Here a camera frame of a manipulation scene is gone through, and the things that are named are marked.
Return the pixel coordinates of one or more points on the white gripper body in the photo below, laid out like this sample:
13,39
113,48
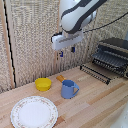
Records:
67,39

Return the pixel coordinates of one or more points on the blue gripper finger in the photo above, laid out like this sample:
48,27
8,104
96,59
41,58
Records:
61,53
73,49

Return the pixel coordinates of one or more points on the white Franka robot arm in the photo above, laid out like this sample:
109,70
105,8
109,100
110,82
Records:
77,16

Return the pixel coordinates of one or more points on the small orange wooden block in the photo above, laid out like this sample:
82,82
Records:
60,78

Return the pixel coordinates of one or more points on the yellow bowl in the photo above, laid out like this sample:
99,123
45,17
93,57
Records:
43,84

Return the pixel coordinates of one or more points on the blue mug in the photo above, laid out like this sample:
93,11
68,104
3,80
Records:
68,89

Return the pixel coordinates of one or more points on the black dish rack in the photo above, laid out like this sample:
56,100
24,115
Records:
111,53

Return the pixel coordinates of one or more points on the white floral rim plate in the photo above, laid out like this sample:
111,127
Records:
34,112

